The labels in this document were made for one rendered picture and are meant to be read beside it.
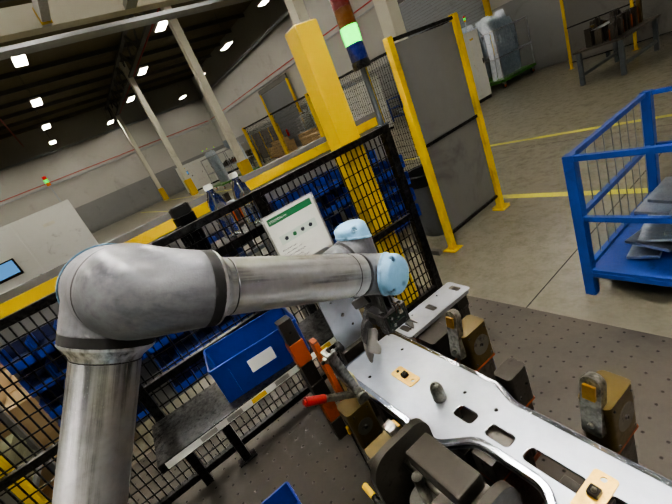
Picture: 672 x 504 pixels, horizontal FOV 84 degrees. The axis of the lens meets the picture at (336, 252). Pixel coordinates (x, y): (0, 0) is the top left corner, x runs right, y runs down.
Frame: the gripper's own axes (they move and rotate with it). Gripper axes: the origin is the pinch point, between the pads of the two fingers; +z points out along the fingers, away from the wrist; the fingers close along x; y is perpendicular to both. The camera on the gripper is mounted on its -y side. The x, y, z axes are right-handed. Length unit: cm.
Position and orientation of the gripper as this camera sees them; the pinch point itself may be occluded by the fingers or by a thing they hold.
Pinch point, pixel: (391, 344)
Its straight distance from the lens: 100.0
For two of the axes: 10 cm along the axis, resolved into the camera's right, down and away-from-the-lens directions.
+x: 7.8, -5.0, 3.8
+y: 5.1, 1.6, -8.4
